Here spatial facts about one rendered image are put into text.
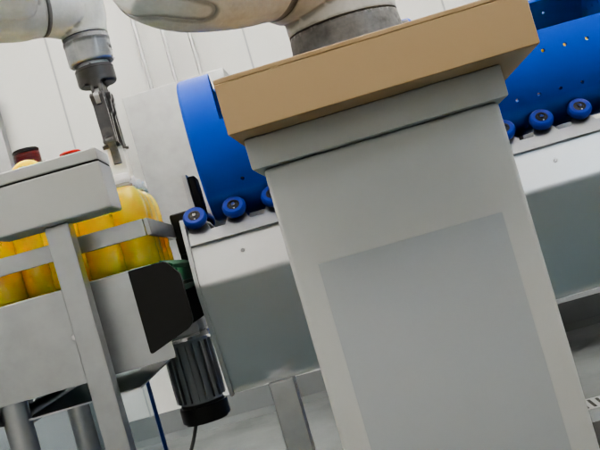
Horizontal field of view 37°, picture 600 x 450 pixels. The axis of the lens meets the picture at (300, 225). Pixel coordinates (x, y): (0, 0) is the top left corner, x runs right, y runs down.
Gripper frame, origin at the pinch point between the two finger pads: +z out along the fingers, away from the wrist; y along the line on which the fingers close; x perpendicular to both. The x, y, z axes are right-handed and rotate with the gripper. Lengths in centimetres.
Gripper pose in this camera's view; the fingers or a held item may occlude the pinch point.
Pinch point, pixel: (120, 166)
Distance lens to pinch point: 175.1
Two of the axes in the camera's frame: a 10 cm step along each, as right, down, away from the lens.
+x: -9.6, 2.7, -0.3
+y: -0.2, 0.3, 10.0
